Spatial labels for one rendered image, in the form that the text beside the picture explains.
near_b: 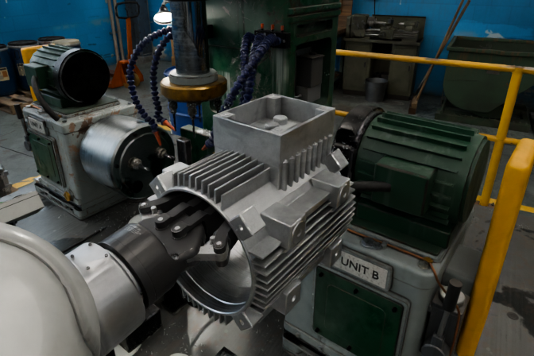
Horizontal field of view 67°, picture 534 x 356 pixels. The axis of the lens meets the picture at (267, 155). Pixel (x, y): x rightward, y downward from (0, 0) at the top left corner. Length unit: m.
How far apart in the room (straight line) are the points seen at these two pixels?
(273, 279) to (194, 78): 0.73
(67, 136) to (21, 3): 5.83
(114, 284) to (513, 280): 1.20
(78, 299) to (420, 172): 0.58
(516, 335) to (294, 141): 0.90
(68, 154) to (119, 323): 1.15
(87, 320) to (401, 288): 0.64
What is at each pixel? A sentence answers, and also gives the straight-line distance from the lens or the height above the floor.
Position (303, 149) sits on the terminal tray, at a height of 1.41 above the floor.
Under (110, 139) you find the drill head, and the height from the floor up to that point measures 1.13.
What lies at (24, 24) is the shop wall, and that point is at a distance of 7.23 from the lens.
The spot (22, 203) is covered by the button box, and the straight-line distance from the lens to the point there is 1.20.
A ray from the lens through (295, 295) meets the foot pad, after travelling 0.49.
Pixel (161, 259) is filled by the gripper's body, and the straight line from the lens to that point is 0.39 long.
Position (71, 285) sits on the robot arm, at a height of 1.50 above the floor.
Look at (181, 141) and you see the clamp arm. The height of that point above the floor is 1.25.
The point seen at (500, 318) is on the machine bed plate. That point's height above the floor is 0.80.
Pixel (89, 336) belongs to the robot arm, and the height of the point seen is 1.48.
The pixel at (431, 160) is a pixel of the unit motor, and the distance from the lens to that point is 0.72.
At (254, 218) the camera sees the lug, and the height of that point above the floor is 1.39.
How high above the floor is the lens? 1.61
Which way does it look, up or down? 25 degrees down
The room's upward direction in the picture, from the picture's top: straight up
